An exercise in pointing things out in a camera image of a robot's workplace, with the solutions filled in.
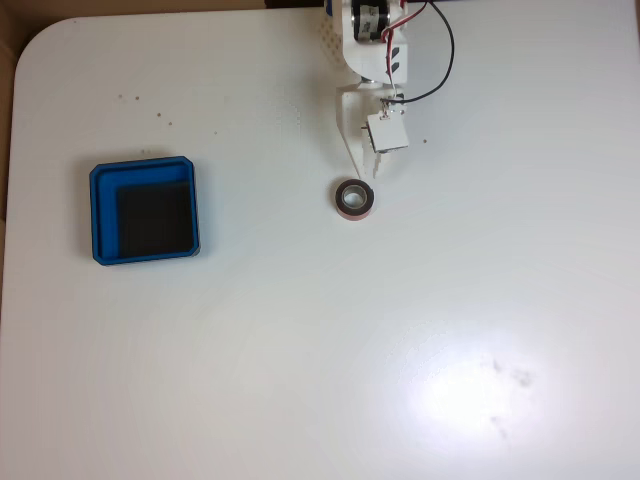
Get blue square box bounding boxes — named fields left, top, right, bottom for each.
left=88, top=155, right=203, bottom=268

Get white square camera box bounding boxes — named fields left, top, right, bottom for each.
left=366, top=112, right=411, bottom=154

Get red and white cable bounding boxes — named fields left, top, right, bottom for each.
left=379, top=0, right=432, bottom=120

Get black cable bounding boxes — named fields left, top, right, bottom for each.
left=383, top=0, right=457, bottom=105

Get red tape roll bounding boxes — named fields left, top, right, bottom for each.
left=333, top=177, right=377, bottom=222

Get white perforated base plate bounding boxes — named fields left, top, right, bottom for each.
left=315, top=9, right=350, bottom=70

